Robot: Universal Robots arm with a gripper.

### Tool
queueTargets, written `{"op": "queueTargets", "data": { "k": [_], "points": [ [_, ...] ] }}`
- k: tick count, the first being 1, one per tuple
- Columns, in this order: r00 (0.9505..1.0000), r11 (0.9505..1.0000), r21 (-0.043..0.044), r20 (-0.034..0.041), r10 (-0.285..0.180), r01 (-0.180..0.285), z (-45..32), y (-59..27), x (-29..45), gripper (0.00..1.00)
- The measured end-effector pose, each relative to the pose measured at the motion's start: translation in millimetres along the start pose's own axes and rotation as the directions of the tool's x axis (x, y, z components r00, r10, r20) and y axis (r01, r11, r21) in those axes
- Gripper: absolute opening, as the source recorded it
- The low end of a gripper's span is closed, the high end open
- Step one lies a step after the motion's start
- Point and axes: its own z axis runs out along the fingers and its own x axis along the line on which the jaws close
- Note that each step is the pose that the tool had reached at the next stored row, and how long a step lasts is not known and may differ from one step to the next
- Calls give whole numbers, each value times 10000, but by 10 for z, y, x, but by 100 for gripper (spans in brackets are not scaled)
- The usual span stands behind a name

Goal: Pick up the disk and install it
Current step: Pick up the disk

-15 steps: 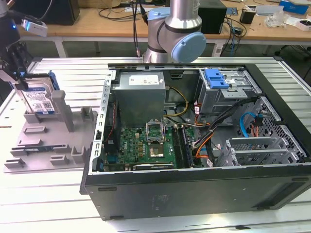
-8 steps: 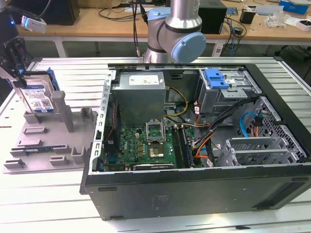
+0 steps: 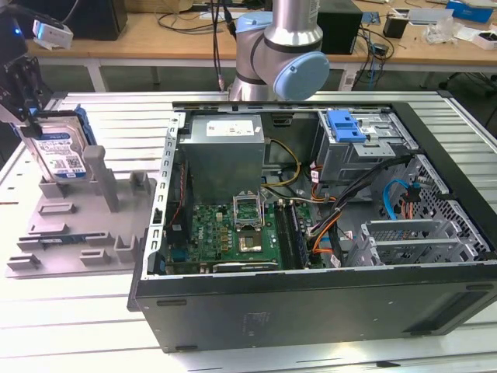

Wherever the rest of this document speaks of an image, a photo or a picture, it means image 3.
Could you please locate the hard disk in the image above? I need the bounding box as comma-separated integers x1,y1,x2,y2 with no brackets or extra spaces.
19,104,92,183

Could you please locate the blue SATA wire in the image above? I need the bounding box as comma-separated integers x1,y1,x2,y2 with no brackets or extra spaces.
382,177,413,221

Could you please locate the coloured disk power wire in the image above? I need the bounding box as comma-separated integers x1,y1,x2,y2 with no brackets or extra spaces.
309,173,424,258

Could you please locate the silver disk bay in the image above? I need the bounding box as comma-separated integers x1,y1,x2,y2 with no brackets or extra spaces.
347,218,488,269

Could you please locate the wooden desk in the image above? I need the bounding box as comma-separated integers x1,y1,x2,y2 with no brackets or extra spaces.
23,0,497,92

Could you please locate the grey parts rack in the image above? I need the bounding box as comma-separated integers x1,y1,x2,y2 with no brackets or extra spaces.
5,145,160,279

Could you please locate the grey power supply unit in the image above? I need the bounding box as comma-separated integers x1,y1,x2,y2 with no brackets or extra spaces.
178,114,267,207

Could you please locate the green motherboard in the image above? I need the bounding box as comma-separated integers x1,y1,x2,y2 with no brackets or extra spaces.
165,197,335,273

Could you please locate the metal socket cover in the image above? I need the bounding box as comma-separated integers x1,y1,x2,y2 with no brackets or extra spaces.
231,190,262,230

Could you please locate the locking lever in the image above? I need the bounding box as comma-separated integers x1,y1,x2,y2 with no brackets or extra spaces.
259,190,269,231

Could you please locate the CPU socket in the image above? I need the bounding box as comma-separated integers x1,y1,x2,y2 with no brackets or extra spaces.
236,231,268,254

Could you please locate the graphics card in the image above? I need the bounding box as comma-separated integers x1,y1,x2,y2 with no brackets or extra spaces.
211,262,280,274

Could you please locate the black RAM slot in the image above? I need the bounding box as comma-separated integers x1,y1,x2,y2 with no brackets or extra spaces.
282,201,300,269
274,200,289,270

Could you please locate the black computer tower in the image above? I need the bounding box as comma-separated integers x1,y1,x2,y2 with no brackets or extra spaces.
318,9,364,55

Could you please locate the silver drive cage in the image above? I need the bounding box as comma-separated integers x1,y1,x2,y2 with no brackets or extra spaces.
316,110,419,183

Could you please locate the blue drive cage latch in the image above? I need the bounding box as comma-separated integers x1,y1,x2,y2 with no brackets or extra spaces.
326,110,368,143

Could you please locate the black open PC case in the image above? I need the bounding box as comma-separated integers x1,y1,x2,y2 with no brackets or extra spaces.
127,99,497,354

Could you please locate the small black box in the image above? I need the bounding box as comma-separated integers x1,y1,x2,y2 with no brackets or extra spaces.
382,13,411,39

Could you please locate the blue cardboard box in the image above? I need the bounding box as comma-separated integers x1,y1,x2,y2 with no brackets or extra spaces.
445,0,497,23

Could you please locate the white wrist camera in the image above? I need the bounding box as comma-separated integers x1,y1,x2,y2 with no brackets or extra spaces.
32,18,74,51

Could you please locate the hanging black cable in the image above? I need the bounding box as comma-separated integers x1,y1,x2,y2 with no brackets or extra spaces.
210,0,227,93

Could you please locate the yellow wire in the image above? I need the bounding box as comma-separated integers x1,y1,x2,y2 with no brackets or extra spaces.
263,138,303,188

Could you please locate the black wire bundle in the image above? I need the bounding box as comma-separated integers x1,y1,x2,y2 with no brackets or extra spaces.
306,154,413,239

